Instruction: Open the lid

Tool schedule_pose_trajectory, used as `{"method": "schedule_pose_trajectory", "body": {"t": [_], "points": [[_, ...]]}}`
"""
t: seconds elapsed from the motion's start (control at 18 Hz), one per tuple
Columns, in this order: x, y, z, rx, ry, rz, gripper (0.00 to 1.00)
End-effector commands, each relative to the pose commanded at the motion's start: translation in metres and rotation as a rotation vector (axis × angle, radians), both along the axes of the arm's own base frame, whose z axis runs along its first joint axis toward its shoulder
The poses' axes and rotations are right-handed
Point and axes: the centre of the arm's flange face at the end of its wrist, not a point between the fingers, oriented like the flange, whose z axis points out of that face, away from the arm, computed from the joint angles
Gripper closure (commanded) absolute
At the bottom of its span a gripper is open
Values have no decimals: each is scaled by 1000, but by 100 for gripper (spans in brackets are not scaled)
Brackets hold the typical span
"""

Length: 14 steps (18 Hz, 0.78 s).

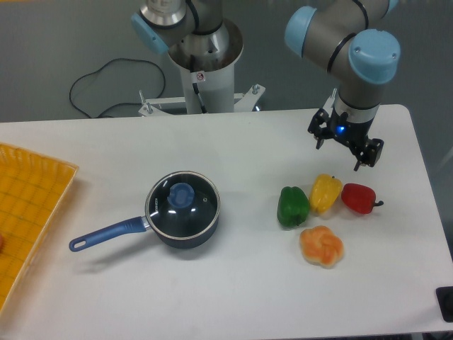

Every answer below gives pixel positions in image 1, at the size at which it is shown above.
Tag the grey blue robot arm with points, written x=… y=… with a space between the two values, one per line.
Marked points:
x=340 y=39

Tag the green bell pepper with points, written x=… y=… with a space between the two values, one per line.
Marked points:
x=293 y=207

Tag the yellow woven basket tray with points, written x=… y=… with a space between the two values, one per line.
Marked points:
x=33 y=186

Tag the blue saucepan with handle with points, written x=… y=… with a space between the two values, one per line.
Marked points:
x=130 y=226

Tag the glass lid blue knob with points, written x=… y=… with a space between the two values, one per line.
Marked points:
x=183 y=205

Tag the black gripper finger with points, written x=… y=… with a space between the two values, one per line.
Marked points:
x=368 y=154
x=319 y=127

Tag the red bell pepper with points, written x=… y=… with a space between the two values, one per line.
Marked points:
x=359 y=198

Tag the black device at table edge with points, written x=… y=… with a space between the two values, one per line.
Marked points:
x=445 y=300

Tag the yellow bell pepper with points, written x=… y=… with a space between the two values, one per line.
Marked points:
x=324 y=193

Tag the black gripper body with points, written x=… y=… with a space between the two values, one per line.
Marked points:
x=352 y=132

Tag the orange knotted bread roll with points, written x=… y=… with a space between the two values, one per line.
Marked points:
x=320 y=246

